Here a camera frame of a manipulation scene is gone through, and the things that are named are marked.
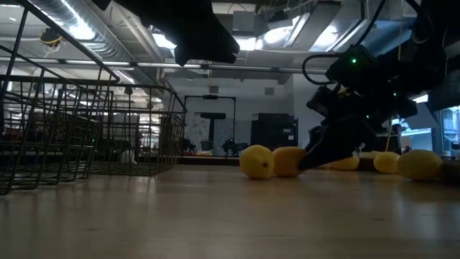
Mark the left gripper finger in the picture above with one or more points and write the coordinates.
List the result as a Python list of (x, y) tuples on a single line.
[(219, 55), (224, 41)]

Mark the black cabinet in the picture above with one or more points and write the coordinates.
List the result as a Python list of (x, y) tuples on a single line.
[(273, 129)]

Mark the long horizontal metal pipe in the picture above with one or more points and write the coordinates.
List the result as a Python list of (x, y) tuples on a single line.
[(258, 68)]

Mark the black round ceiling device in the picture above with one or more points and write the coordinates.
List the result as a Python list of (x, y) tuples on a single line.
[(50, 37)]

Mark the distant wooden table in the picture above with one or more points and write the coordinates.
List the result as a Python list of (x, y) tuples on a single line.
[(215, 156)]

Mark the black T-shaped stand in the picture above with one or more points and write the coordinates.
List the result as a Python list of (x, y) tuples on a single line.
[(211, 116)]

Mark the black aluminium table frame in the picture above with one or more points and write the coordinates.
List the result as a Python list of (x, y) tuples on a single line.
[(208, 162)]

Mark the yellow lemon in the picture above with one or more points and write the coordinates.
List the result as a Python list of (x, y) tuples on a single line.
[(255, 162), (370, 155), (346, 164), (418, 165), (386, 162)]

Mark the black portal frame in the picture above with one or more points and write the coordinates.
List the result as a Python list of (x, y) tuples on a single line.
[(210, 96)]

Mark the fluorescent ceiling light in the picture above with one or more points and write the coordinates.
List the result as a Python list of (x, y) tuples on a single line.
[(163, 41), (248, 44)]

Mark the large rectangular air duct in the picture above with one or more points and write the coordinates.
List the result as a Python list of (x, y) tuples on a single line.
[(388, 32)]

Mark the orange-tinted lemon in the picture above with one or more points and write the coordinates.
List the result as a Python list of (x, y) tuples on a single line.
[(285, 162)]

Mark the square wall vent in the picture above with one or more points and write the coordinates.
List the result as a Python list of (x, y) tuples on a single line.
[(269, 91), (213, 89)]

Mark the grey ceiling junction box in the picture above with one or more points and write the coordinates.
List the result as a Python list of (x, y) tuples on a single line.
[(244, 21)]

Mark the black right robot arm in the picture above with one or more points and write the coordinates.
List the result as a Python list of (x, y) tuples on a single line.
[(413, 64)]

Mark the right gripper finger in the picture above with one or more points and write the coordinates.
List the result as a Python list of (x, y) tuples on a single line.
[(314, 138), (334, 147)]

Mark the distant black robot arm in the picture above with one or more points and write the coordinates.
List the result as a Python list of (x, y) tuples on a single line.
[(231, 148)]

